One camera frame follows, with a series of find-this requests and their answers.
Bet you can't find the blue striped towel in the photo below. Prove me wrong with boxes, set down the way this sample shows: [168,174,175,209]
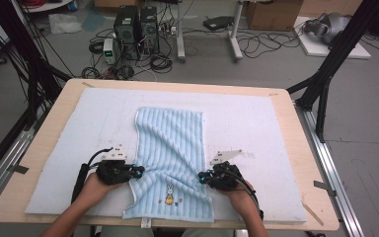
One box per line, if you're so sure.
[121,106,215,229]

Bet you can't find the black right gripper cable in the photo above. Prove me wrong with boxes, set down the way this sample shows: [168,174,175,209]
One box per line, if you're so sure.
[223,167,265,221]

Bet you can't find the grey headset device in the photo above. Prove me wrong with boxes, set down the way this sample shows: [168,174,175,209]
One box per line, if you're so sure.
[303,12,351,45]

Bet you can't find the black flat laptop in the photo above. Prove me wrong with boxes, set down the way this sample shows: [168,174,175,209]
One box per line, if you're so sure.
[202,15,235,32]

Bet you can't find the white floor board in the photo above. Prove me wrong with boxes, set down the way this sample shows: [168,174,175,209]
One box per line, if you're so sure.
[292,15,372,60]

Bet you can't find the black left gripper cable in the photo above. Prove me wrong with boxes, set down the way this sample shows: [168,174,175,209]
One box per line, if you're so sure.
[70,147,114,204]

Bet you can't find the white round table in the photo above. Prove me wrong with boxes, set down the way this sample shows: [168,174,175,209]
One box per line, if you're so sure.
[19,0,76,14]

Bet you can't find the brown cardboard box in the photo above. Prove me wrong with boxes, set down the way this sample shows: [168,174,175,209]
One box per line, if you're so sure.
[246,0,304,32]

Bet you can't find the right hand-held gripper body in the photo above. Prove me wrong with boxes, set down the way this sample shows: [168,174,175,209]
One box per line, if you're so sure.
[206,149,245,192]

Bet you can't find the person's right hand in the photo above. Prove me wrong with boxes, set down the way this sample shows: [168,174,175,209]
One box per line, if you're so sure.
[217,179,262,215]

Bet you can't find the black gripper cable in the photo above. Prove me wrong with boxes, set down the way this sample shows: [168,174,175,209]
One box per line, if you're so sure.
[70,147,114,204]
[223,167,265,221]

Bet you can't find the slim black computer tower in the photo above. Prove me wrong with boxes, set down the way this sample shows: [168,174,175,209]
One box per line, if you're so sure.
[139,6,161,55]

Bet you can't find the tangled black floor cables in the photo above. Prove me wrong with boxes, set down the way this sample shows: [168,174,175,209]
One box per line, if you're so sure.
[236,29,306,60]

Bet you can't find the white foam mat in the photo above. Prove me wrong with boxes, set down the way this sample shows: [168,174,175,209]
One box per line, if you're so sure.
[24,87,308,225]

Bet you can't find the large black computer tower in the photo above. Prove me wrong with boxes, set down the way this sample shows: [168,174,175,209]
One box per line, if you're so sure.
[113,5,141,61]

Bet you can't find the person's grey trousers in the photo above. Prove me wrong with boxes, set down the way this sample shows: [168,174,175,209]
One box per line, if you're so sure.
[99,226,225,237]

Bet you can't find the person's left hand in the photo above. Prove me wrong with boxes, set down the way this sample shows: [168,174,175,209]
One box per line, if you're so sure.
[78,172,123,207]

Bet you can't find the white bench power supply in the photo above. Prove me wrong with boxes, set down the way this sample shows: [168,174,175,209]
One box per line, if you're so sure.
[103,38,116,65]

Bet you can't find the black metal frame stand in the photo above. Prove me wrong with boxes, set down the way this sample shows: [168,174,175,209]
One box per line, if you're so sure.
[285,0,379,143]
[0,0,74,186]

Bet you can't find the thin wooden stick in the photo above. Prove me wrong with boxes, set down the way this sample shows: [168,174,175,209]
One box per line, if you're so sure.
[300,200,326,227]

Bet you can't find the black tape strip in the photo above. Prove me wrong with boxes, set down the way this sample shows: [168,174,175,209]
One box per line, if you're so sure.
[8,163,31,175]
[313,180,338,198]

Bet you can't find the aluminium rail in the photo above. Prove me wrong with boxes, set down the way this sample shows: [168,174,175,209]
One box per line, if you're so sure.
[295,104,365,237]
[0,126,38,216]

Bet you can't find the clear plastic bag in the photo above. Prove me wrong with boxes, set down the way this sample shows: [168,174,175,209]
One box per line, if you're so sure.
[47,13,84,36]

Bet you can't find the coiled black cable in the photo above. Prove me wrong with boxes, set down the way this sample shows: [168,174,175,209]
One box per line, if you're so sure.
[149,53,174,75]

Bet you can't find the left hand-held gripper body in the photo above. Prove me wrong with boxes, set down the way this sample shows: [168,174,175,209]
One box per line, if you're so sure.
[96,143,136,186]

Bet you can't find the white desk leg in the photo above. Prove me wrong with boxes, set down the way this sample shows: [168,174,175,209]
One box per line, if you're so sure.
[228,0,245,62]
[175,0,188,64]

